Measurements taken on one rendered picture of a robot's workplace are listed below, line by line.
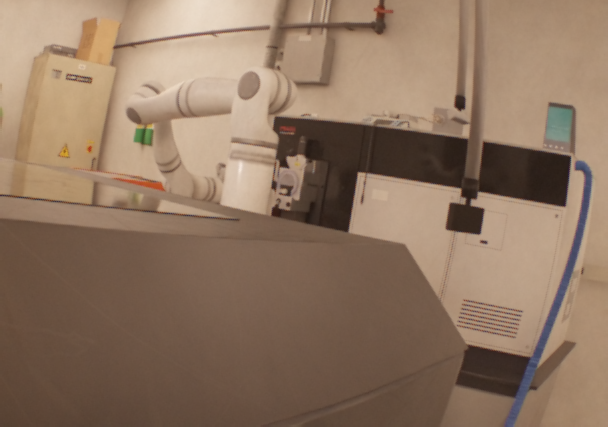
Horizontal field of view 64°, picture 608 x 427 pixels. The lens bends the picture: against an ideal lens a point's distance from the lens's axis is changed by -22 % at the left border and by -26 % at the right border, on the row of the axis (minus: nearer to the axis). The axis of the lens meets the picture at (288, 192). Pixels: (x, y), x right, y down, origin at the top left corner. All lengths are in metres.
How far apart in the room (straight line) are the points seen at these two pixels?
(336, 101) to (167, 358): 3.41
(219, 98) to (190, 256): 1.14
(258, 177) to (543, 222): 0.91
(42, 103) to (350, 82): 2.52
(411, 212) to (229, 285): 1.73
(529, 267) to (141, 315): 1.62
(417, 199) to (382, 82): 1.59
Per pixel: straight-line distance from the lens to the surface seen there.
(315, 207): 2.13
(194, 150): 4.29
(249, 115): 1.18
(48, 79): 4.81
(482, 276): 1.80
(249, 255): 0.20
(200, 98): 1.33
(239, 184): 1.18
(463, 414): 1.81
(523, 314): 1.76
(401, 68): 3.37
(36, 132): 4.78
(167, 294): 0.17
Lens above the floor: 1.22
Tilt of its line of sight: 1 degrees down
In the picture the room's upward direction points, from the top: 9 degrees clockwise
